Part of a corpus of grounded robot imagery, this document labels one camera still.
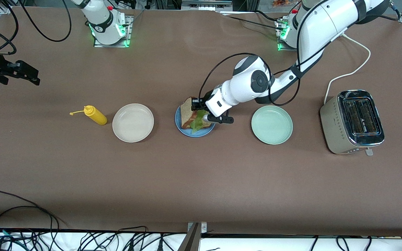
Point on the brown bread slice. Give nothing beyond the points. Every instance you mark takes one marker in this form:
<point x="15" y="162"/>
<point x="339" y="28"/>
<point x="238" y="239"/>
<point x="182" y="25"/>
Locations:
<point x="186" y="111"/>
<point x="206" y="126"/>

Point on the green lettuce leaf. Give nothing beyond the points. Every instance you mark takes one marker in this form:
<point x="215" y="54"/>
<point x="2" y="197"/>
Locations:
<point x="197" y="123"/>

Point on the yellow squeeze sauce bottle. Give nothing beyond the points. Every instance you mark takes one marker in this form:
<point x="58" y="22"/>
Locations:
<point x="96" y="116"/>

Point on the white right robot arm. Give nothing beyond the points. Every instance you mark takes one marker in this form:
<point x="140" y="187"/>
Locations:
<point x="105" y="21"/>

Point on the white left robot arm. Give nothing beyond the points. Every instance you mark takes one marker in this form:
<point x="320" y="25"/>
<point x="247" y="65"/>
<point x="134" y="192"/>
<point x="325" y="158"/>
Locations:
<point x="323" y="24"/>

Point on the blue round plate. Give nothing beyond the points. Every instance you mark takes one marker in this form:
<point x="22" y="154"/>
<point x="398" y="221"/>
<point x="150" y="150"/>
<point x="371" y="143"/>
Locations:
<point x="177" y="120"/>

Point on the cream white round plate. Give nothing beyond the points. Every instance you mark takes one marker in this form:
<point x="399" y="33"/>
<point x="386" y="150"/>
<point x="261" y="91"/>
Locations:
<point x="133" y="122"/>

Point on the mint green round plate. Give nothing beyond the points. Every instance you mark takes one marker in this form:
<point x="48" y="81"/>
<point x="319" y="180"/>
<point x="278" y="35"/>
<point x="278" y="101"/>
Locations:
<point x="272" y="124"/>

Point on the orange patterned object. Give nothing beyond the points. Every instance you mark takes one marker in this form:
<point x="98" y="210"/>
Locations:
<point x="283" y="2"/>

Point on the silver two-slot toaster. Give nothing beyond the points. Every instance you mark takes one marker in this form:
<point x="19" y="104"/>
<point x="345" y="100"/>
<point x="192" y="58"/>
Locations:
<point x="333" y="125"/>

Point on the aluminium frame rail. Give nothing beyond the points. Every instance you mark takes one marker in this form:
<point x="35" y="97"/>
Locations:
<point x="206" y="4"/>

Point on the metal table edge bracket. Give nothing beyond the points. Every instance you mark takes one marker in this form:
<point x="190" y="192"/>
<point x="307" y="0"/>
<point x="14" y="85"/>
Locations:
<point x="192" y="240"/>

